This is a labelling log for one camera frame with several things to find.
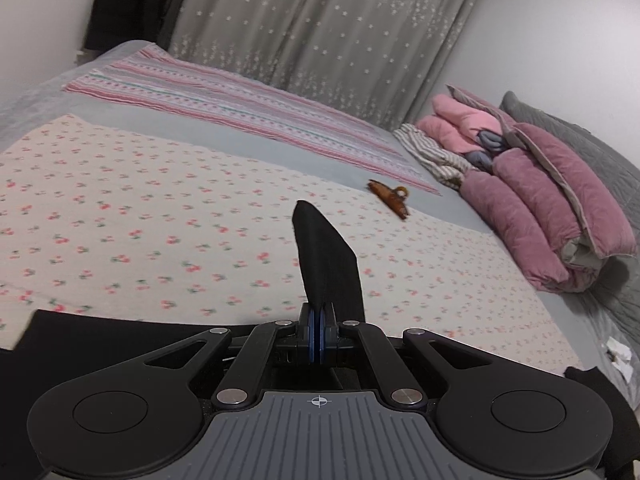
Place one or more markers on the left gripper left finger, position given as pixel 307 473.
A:
pixel 281 340

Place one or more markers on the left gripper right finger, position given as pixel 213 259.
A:
pixel 365 349

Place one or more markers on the black pants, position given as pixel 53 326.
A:
pixel 92 398

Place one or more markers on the brown hair claw clip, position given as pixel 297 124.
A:
pixel 393 198

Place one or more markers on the cherry print bed sheet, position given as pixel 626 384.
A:
pixel 116 224

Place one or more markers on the white crumpled paper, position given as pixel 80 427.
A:
pixel 620 356

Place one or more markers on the striped folded garment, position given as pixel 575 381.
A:
pixel 447 168

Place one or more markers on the mauve folded quilt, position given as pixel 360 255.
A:
pixel 554 214

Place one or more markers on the blue-grey folded garment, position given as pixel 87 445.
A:
pixel 491 145

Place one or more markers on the pink folded garment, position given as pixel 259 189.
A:
pixel 457 127

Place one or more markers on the pink striped blanket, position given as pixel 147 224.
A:
pixel 153 79

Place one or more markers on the grey star curtain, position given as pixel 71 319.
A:
pixel 377 60

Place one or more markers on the dark hanging clothes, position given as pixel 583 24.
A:
pixel 113 22

